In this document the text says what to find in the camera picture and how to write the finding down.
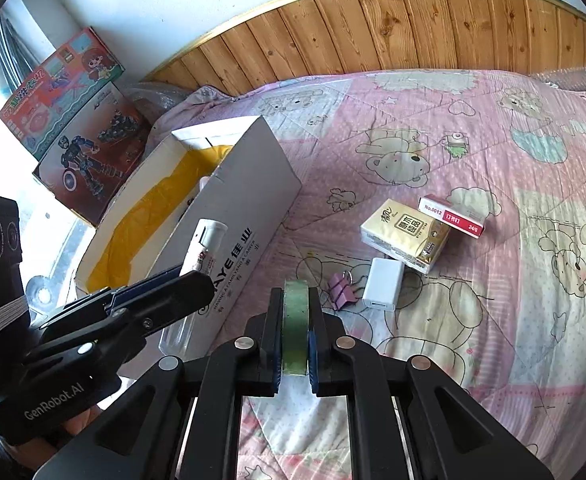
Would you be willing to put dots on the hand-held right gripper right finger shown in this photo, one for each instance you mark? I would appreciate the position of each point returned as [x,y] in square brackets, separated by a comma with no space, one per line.
[313,365]

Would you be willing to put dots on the washing machine toy box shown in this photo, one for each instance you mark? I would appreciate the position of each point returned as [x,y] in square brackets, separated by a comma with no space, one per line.
[58,90]

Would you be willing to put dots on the person's left hand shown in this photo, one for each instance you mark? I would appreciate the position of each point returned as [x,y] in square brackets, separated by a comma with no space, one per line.
[80,422]

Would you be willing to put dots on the white charger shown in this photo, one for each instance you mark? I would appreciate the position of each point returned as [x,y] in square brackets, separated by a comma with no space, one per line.
[383,285]

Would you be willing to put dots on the robot toy box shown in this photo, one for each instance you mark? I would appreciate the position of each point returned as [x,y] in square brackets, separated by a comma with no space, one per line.
[98,160]

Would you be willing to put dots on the white glue stick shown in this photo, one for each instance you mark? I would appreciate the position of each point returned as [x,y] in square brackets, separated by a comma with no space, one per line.
[205,245]

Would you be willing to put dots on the clear bubble wrap sheet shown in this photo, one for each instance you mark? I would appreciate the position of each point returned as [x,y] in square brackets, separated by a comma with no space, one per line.
[583,77]

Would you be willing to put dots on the beige tissue pack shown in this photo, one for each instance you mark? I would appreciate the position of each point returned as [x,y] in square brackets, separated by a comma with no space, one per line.
[403,235]

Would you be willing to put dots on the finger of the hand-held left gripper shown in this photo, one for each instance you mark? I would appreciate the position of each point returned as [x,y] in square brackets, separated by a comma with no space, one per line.
[145,285]
[183,295]

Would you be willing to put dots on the green tape roll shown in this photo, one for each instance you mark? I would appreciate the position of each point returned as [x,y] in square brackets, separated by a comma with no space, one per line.
[294,330]

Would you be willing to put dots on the white cardboard box yellow tape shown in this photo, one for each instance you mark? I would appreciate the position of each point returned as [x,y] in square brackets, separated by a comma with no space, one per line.
[253,200]

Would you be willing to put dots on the crumpled bubble wrap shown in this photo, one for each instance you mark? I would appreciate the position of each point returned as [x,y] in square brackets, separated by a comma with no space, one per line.
[163,102]

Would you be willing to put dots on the pink binder clip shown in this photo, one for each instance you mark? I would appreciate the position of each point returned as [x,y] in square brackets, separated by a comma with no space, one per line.
[343,295]

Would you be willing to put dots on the red and white staples box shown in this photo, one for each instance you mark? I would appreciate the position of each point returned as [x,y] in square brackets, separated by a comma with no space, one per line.
[460,217]

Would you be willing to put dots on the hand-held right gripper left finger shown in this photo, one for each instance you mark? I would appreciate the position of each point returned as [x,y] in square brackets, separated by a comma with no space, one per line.
[275,375]

